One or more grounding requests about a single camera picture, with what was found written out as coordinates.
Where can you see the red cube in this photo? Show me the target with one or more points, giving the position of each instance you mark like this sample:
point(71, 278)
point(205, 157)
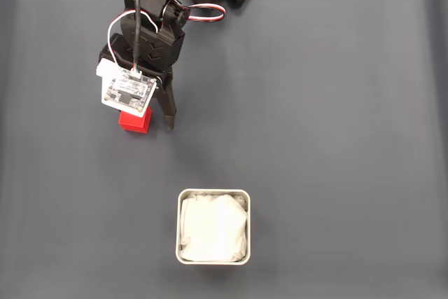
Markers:
point(134, 124)

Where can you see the white cloth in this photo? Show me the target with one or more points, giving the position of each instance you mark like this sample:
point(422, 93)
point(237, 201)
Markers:
point(213, 229)

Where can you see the camera board on white mount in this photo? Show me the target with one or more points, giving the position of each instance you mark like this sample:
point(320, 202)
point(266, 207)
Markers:
point(127, 90)

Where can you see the white square box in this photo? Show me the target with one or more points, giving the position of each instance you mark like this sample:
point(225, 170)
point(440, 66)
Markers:
point(177, 229)

